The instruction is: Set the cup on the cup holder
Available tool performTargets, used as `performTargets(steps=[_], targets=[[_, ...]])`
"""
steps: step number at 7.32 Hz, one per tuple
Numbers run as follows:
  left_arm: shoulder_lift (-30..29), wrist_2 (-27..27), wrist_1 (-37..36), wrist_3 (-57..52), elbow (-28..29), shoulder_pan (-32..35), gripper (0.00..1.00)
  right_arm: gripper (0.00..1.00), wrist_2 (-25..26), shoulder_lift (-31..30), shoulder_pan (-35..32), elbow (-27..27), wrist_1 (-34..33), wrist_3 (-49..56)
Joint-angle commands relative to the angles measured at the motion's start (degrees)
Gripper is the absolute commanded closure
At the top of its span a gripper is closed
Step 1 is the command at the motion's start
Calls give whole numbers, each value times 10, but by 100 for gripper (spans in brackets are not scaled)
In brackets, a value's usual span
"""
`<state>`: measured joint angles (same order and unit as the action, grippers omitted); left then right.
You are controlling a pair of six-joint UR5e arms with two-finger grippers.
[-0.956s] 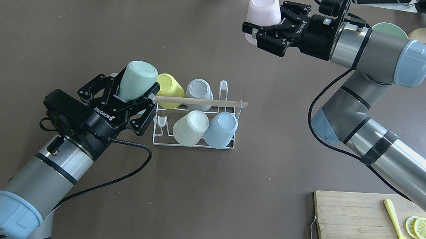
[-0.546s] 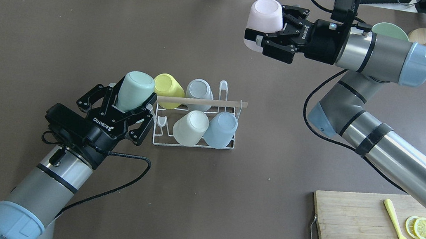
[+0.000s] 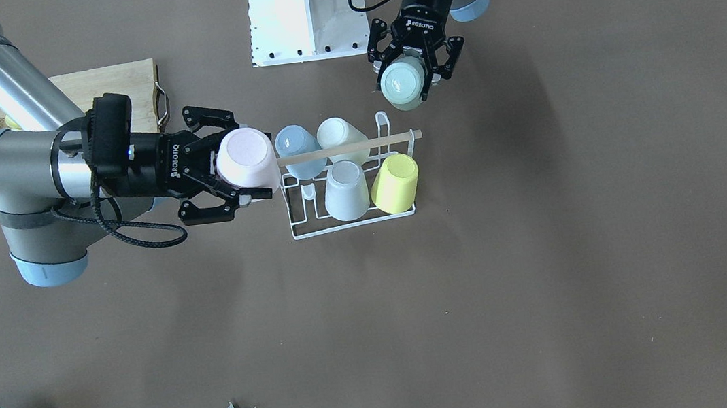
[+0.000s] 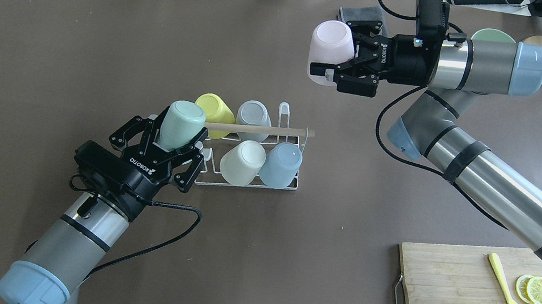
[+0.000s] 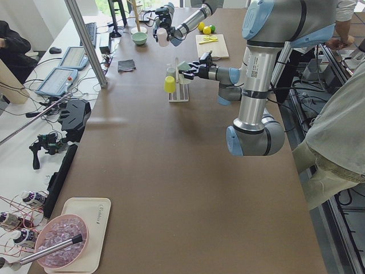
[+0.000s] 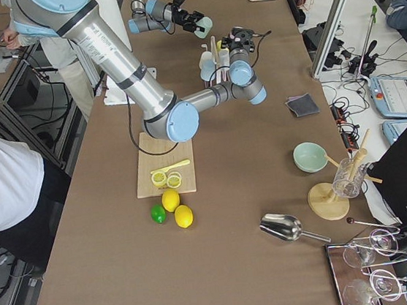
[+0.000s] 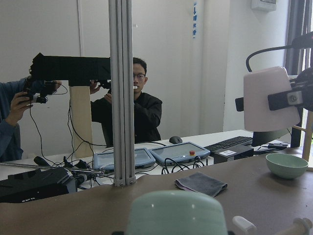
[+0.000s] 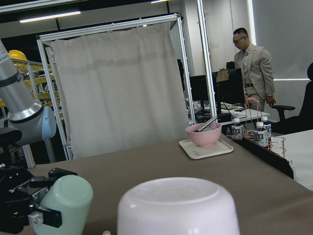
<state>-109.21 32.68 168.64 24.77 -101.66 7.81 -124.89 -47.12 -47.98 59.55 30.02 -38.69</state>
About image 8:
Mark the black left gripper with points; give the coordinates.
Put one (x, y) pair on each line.
(21, 194)

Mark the mint green cup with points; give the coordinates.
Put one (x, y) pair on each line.
(71, 195)

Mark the pink cup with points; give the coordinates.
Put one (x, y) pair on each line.
(177, 206)

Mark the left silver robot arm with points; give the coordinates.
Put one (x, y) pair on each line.
(27, 122)

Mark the beige curtain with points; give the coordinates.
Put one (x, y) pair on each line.
(122, 89)

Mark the pink bowl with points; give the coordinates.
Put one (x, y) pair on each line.
(207, 137)

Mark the metal scoop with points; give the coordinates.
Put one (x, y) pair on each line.
(206, 124)

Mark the black computer monitor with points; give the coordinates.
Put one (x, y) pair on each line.
(227, 87)

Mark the tea bottle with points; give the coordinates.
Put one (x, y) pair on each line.
(261, 135)

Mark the man in beige suit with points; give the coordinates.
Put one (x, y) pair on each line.
(255, 64)

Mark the copper wire bottle rack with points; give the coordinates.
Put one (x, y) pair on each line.
(275, 144)

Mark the aluminium frame post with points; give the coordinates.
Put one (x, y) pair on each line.
(206, 57)

